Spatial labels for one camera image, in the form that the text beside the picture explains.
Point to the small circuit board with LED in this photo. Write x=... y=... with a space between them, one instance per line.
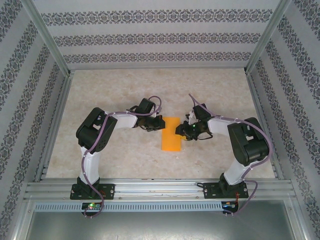
x=230 y=205
x=92 y=206

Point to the aluminium frame post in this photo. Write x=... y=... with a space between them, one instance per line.
x=265 y=37
x=48 y=37

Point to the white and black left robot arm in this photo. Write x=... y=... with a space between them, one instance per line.
x=90 y=167

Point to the orange cloth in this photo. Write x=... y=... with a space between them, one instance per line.
x=171 y=142

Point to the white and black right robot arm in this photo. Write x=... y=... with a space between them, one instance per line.
x=236 y=172

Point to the aluminium side rail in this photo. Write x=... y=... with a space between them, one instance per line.
x=263 y=125
x=57 y=125

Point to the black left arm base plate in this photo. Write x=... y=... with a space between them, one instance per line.
x=107 y=191

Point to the grey metal sheet panel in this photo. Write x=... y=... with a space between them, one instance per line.
x=160 y=227

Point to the aluminium mounting rail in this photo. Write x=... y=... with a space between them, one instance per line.
x=160 y=187

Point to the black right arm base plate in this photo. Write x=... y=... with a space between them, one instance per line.
x=211 y=190

